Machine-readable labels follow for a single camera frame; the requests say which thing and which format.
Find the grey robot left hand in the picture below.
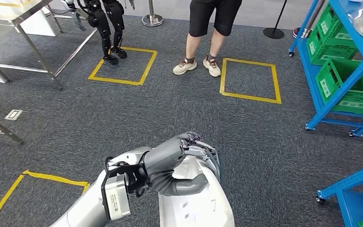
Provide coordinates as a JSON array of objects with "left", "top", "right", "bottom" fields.
[{"left": 142, "top": 131, "right": 223, "bottom": 197}]

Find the white plastic shell part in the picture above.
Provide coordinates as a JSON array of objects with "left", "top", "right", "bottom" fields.
[{"left": 158, "top": 155, "right": 235, "bottom": 227}]

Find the yellow floor tape square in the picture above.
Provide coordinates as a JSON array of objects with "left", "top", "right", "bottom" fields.
[
  {"left": 88, "top": 46, "right": 158, "bottom": 86},
  {"left": 0, "top": 169, "right": 90, "bottom": 227},
  {"left": 219, "top": 57, "right": 282, "bottom": 105}
]

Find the silver stanchion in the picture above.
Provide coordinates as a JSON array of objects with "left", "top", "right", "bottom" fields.
[{"left": 141, "top": 0, "right": 164, "bottom": 27}]

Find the person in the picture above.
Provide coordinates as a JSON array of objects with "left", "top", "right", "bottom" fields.
[{"left": 173, "top": 0, "right": 243, "bottom": 78}]

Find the black humanoid robot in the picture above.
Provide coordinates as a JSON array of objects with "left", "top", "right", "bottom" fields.
[{"left": 63, "top": 0, "right": 137, "bottom": 66}]

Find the metal floor outlet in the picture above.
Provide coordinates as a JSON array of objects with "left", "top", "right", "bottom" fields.
[{"left": 5, "top": 109, "right": 23, "bottom": 122}]

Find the black stanchion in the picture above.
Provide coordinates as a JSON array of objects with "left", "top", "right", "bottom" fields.
[{"left": 262, "top": 0, "right": 289, "bottom": 40}]

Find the steel table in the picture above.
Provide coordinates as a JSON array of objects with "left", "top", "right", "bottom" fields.
[{"left": 0, "top": 0, "right": 98, "bottom": 91}]

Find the yellow tape on table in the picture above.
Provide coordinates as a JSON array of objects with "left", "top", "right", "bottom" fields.
[{"left": 0, "top": 0, "right": 24, "bottom": 8}]

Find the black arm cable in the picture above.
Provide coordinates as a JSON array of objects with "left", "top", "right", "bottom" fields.
[{"left": 104, "top": 156, "right": 129, "bottom": 173}]

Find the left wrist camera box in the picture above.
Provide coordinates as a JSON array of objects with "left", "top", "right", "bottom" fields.
[{"left": 101, "top": 163, "right": 152, "bottom": 222}]

